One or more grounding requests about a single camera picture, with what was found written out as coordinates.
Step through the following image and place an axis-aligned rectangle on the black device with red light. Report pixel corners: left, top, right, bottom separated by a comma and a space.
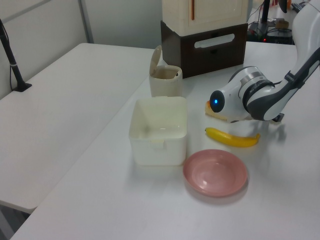
263, 29, 296, 45

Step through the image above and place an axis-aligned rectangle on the black monitor stand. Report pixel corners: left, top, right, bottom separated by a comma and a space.
256, 0, 274, 31

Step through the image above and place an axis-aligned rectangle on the black camera stand pole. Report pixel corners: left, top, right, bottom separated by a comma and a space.
0, 18, 33, 93

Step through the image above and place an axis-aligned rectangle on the grey partition post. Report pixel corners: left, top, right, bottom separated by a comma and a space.
78, 0, 95, 45

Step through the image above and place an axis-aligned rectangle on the toy bread with orange glaze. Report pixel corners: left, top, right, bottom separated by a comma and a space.
204, 99, 230, 123

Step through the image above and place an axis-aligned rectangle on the yellow toy banana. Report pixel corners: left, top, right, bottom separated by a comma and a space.
204, 127, 261, 148

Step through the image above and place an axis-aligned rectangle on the black keyboard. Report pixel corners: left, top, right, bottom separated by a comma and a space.
290, 2, 309, 11

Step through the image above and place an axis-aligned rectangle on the cream plastic storage box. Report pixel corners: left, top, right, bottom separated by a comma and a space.
162, 0, 249, 36

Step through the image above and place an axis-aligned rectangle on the white square plastic bin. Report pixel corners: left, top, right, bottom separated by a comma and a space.
128, 96, 188, 167

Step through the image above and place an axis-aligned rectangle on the dark brown drawer box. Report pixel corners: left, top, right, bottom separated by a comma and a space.
160, 20, 248, 80

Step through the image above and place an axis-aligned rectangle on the beige mini trash can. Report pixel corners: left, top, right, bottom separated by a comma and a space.
149, 44, 184, 99

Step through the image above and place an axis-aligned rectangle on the small cardboard box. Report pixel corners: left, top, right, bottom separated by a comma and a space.
274, 19, 290, 29

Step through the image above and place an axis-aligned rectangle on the pink plastic plate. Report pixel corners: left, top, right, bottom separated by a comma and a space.
182, 149, 249, 198

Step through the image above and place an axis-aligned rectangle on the white drawer handle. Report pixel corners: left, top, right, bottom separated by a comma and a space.
194, 33, 236, 49

